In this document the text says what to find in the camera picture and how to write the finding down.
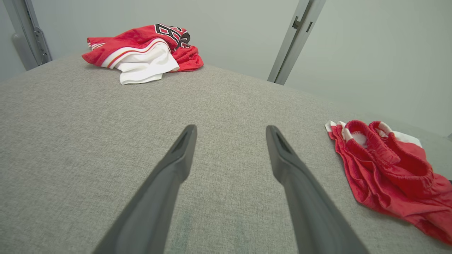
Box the grey metal frame rounded foot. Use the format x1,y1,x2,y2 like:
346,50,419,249
3,0,53,71

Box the grey metal double post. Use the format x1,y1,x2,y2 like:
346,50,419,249
267,0,327,86

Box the red mesh shorts white trim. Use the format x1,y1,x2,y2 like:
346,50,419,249
325,120,452,246

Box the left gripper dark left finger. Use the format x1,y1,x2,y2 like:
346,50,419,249
93,124,197,254

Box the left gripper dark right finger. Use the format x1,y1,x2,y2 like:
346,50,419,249
266,125,369,254

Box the red Bulls jersey white sleeves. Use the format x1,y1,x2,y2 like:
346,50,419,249
82,23,204,85

